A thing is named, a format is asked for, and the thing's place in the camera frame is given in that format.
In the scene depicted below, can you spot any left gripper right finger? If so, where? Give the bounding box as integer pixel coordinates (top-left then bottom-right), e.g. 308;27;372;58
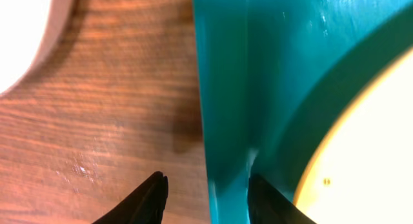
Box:
247;174;316;224

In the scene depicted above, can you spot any white plate with ketchup streak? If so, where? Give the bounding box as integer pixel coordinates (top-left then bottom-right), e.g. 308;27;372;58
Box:
1;0;75;95

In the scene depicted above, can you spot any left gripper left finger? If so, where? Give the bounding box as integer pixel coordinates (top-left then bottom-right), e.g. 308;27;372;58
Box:
93;171;168;224

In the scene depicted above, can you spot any turquoise plastic tray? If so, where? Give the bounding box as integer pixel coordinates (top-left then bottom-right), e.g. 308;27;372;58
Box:
193;0;412;223

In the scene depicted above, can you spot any yellow-green plate with ketchup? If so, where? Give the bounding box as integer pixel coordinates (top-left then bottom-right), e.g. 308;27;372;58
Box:
294;52;412;224

